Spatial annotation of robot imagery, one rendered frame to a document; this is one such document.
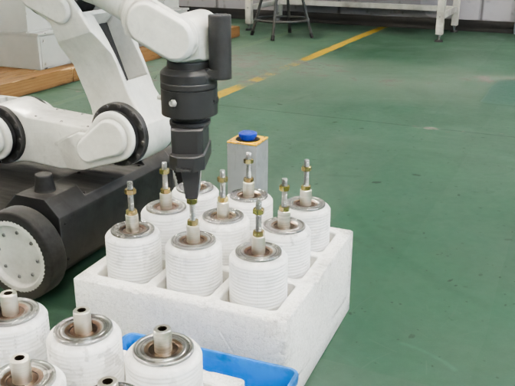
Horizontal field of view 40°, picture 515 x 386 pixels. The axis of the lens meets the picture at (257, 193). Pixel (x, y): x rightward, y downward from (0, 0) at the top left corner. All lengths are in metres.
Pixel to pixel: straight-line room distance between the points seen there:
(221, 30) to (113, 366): 0.50
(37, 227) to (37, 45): 2.38
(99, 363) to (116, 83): 0.78
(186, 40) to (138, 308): 0.45
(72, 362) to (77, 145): 0.77
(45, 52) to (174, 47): 2.82
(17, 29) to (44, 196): 2.39
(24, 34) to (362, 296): 2.69
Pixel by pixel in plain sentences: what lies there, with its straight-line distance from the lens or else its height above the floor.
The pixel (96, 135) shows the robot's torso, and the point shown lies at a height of 0.32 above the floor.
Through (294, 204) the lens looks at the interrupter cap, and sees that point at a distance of 1.34.
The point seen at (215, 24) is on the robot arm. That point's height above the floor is 0.61.
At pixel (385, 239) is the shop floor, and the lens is 1.85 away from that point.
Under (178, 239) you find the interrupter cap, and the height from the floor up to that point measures 0.25.
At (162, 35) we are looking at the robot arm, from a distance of 1.05.
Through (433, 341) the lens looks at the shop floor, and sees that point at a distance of 1.43.
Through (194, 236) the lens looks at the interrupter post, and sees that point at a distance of 1.18.
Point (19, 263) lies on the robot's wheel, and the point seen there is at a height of 0.08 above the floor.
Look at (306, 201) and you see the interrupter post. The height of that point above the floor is 0.26.
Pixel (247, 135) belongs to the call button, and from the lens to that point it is 1.53.
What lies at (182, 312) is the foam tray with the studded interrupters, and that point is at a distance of 1.17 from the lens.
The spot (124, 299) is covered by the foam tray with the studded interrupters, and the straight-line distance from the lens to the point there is 1.22.
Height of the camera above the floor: 0.73
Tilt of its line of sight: 20 degrees down
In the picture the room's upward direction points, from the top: straight up
